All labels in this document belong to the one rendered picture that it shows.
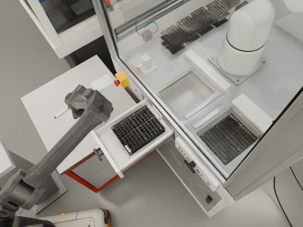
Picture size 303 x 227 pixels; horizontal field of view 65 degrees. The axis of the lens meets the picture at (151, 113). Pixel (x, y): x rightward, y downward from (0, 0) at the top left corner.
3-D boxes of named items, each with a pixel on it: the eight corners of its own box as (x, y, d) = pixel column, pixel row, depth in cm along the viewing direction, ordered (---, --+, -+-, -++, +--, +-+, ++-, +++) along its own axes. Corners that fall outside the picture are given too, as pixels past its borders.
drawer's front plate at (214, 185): (213, 192, 113) (217, 187, 103) (175, 146, 126) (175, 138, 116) (216, 189, 113) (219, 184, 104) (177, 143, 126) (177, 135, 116)
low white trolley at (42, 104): (98, 197, 196) (59, 174, 130) (66, 141, 223) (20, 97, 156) (155, 156, 209) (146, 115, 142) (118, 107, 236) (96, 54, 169)
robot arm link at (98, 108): (97, 92, 73) (120, 112, 77) (92, 85, 86) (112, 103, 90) (-5, 201, 72) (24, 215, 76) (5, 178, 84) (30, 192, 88)
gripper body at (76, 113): (82, 101, 136) (77, 94, 129) (85, 115, 131) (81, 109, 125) (71, 105, 135) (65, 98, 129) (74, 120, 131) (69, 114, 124)
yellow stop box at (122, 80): (122, 89, 143) (120, 82, 137) (116, 82, 146) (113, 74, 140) (129, 85, 144) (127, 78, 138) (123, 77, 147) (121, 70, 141)
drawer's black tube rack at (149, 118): (130, 157, 123) (129, 153, 117) (113, 132, 130) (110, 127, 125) (165, 133, 127) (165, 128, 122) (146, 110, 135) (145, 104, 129)
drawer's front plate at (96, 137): (121, 179, 120) (117, 173, 110) (94, 136, 132) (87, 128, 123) (124, 176, 120) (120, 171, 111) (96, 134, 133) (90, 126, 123)
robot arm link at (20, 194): (-5, 205, 76) (10, 212, 79) (8, 197, 71) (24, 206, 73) (12, 180, 83) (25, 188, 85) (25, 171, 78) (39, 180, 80)
